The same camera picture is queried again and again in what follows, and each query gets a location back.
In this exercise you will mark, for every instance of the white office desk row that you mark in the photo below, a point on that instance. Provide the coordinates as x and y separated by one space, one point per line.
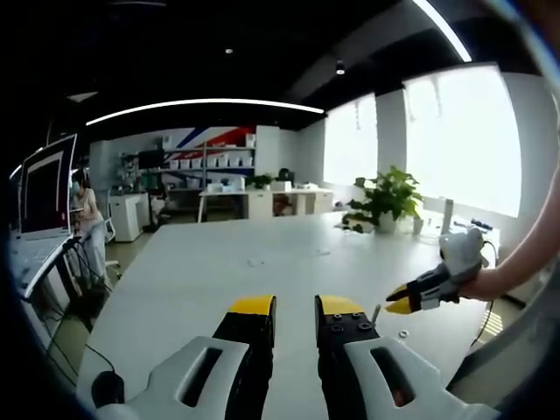
267 202

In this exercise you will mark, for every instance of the black computer mouse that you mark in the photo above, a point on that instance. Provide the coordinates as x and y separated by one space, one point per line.
107 387

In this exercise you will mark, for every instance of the white cabinet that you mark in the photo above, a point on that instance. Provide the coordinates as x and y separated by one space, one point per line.
127 216

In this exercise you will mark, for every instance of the laptop stand table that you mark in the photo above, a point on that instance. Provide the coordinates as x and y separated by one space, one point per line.
83 267

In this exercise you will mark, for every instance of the black monitor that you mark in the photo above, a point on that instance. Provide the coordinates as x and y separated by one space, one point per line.
151 158

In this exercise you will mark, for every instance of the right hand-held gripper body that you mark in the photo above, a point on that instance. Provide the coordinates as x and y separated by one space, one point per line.
464 254

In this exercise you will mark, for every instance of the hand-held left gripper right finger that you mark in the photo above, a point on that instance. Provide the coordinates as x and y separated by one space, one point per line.
376 376

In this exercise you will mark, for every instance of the thin threaded metal stud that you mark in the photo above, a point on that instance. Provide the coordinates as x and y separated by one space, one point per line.
375 312

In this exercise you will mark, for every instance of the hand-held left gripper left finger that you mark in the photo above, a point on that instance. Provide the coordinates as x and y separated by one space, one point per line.
205 376

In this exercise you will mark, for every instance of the shelf with white bins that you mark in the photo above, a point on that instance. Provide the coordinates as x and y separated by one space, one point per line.
210 157

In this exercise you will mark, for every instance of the long ceiling light strip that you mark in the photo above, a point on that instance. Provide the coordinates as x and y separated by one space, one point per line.
446 26
197 102

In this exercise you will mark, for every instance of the large potted green plant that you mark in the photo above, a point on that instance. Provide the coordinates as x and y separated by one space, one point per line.
389 197

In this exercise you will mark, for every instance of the small green desk plant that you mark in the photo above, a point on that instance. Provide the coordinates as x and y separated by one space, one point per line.
262 180

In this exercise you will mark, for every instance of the tall white cylinder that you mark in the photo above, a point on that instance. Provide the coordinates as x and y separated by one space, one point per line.
447 216

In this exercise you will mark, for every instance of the white laptop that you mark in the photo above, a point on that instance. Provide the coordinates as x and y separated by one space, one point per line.
44 197

